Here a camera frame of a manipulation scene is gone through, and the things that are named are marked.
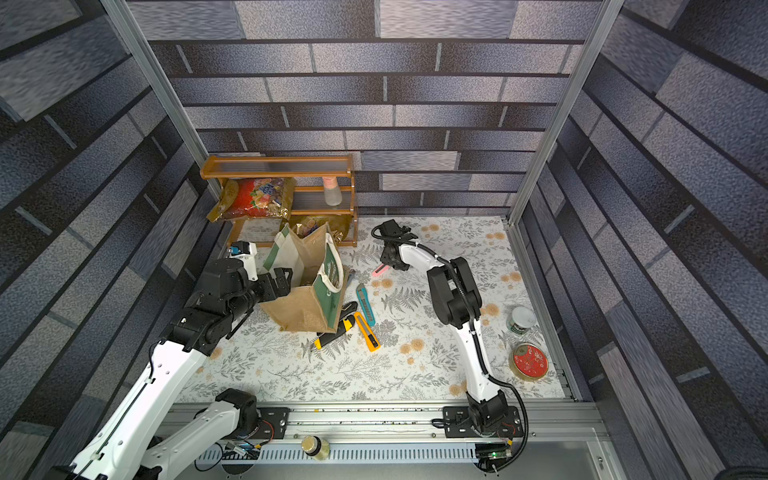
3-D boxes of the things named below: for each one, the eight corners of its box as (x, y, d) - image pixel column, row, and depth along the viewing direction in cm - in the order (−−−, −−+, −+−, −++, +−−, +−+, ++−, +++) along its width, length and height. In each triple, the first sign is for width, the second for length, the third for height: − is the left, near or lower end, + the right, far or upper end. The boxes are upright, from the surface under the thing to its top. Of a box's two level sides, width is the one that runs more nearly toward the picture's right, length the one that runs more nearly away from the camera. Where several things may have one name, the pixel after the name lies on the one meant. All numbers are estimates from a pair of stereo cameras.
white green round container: (509, 335, 90) (516, 326, 85) (503, 315, 94) (510, 306, 89) (531, 335, 90) (539, 326, 85) (525, 315, 94) (532, 306, 89)
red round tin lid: (513, 381, 82) (519, 377, 79) (505, 348, 88) (509, 343, 85) (548, 381, 82) (555, 377, 79) (538, 348, 88) (543, 343, 85)
